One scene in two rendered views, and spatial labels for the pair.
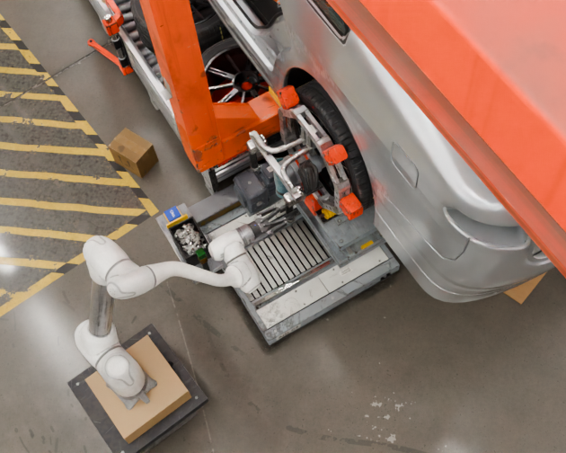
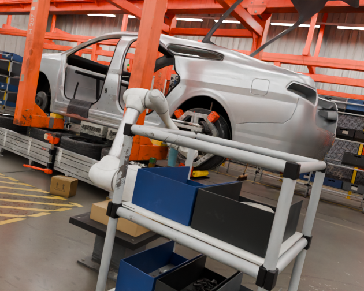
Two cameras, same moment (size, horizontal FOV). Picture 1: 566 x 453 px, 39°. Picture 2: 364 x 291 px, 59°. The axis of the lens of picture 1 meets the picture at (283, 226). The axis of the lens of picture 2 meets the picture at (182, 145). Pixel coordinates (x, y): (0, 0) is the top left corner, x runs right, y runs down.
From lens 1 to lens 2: 3.50 m
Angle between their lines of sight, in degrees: 62
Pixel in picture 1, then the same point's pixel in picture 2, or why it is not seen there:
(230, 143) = (142, 148)
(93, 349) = (113, 164)
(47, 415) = (30, 269)
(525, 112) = not seen: outside the picture
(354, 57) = (228, 62)
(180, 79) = (143, 85)
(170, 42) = (147, 61)
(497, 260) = (308, 112)
